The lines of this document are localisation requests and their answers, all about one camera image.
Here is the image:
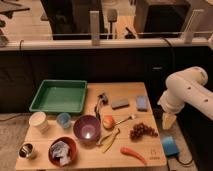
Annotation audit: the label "dark red grape bunch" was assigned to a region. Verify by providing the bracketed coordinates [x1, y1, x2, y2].
[130, 122, 158, 140]

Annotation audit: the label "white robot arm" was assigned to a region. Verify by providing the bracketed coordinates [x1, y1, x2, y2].
[157, 66, 213, 130]

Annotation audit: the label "metal spoon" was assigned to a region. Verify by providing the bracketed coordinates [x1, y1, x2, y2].
[115, 115, 136, 125]

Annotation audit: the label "grey rectangular block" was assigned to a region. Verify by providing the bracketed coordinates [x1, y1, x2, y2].
[111, 99, 129, 110]

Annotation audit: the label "orange carrot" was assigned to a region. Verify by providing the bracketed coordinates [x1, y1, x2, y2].
[120, 147, 147, 165]

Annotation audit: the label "red yellow apple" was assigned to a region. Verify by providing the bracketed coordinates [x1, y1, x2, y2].
[102, 115, 115, 130]

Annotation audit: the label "yellow tongs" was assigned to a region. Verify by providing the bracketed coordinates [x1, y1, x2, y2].
[96, 128, 120, 153]

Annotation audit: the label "purple bowl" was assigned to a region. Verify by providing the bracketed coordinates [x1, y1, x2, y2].
[73, 115, 101, 143]

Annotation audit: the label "light blue small cup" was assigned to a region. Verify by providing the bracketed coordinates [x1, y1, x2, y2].
[56, 113, 71, 129]

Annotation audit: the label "red bowl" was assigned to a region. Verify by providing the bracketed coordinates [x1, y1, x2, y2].
[48, 137, 77, 167]

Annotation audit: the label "crumpled white paper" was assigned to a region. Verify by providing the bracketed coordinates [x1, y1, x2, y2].
[51, 141, 71, 166]

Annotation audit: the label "green plastic tray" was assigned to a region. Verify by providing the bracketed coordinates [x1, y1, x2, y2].
[29, 80, 87, 115]

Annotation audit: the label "white paper cup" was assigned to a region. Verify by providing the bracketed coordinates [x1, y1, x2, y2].
[29, 112, 49, 133]

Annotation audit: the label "small metal cup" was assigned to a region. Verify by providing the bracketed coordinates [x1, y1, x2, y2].
[18, 143, 37, 159]

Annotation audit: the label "black handled tool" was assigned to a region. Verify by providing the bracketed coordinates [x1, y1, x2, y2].
[94, 93, 108, 120]

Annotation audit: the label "black cable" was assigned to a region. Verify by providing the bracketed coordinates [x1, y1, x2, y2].
[160, 36, 178, 79]

